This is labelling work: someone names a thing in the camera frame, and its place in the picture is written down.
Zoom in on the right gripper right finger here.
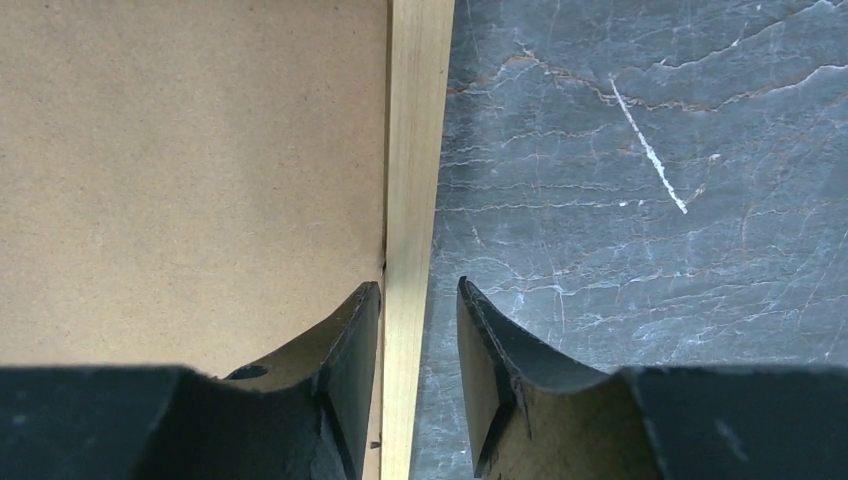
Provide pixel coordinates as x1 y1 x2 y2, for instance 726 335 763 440
457 278 847 479

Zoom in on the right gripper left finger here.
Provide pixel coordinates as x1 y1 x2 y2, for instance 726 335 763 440
1 282 381 479

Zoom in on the brown backing board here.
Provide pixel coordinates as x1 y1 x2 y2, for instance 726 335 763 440
0 0 389 380

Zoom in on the wooden picture frame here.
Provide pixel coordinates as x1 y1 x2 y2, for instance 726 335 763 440
379 1 455 479

